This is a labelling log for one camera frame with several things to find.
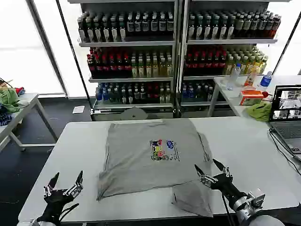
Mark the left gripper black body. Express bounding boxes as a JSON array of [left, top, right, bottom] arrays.
[[36, 188, 76, 223]]

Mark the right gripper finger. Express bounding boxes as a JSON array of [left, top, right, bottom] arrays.
[[212, 158, 233, 178], [194, 164, 218, 187]]

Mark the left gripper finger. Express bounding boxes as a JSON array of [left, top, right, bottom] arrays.
[[63, 170, 84, 197], [43, 172, 60, 196]]

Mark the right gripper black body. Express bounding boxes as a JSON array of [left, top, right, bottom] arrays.
[[210, 173, 248, 201]]

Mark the grey printed t-shirt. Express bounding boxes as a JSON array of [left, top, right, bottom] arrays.
[[96, 119, 215, 218]]

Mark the green crumpled cloth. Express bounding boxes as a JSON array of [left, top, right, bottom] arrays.
[[244, 100, 273, 122]]

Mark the white paper sheet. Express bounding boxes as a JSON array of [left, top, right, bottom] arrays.
[[71, 105, 86, 115]]

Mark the orange tissue box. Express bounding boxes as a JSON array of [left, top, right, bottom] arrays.
[[238, 86, 264, 106]]

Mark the white desk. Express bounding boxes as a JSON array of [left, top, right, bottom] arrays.
[[207, 74, 301, 123]]

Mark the blue striped cloth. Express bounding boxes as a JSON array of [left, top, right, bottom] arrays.
[[0, 103, 12, 128]]

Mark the small grey side table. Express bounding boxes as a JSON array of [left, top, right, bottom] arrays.
[[0, 93, 59, 153]]

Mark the grey laptop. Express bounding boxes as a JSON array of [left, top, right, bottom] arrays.
[[269, 84, 301, 162]]

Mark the clear water bottle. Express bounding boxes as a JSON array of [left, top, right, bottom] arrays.
[[226, 63, 242, 91]]

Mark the grey round chair back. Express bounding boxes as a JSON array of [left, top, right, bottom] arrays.
[[119, 105, 149, 121]]

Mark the green crumpled garment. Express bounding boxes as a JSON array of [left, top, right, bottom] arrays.
[[0, 88, 27, 113]]

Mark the orange juice bottle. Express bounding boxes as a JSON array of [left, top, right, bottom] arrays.
[[244, 65, 257, 87]]

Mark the blue label water bottle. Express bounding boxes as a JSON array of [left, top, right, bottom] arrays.
[[260, 71, 273, 88]]

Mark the brown cardboard box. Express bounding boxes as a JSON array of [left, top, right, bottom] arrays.
[[0, 78, 15, 89]]

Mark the shelf rack with bottles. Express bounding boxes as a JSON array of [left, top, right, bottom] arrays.
[[67, 0, 181, 121], [180, 0, 283, 116]]

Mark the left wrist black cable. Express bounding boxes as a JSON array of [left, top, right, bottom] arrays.
[[58, 202, 80, 222]]

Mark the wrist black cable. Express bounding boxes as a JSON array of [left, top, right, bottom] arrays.
[[220, 191, 236, 226], [58, 202, 80, 222]]

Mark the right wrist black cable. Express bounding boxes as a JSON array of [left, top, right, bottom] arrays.
[[220, 191, 236, 226]]

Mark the black laptop cable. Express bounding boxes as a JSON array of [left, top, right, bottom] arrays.
[[269, 128, 301, 176]]

